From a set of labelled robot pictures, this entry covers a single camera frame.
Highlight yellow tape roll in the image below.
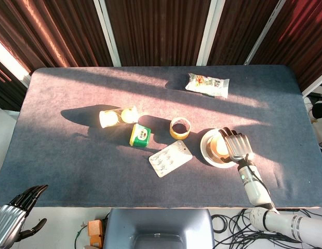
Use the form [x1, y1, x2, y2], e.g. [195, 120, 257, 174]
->
[169, 117, 192, 140]

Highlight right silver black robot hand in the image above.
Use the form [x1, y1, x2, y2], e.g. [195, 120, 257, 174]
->
[219, 127, 255, 164]

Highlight white window frame post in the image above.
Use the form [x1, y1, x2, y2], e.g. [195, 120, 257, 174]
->
[196, 0, 225, 66]
[93, 0, 122, 67]
[302, 75, 322, 98]
[244, 0, 287, 65]

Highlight white green snack packet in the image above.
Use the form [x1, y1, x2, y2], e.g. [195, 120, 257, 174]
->
[185, 73, 230, 99]

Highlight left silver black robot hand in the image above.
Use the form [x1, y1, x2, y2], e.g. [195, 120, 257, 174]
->
[0, 184, 49, 248]

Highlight dark blue table cloth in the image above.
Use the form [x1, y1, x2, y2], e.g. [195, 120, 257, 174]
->
[0, 64, 322, 209]

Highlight dark red curtain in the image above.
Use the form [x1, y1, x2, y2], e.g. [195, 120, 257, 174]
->
[0, 0, 322, 112]

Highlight green yellow tin box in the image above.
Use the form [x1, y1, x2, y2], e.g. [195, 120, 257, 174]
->
[129, 123, 152, 147]

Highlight orange power box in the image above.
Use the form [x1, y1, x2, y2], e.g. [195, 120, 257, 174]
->
[87, 219, 105, 247]

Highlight white round plate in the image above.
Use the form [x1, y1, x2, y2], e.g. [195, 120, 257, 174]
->
[200, 128, 238, 169]

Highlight black floor cables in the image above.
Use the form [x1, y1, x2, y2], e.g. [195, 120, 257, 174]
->
[211, 207, 322, 249]

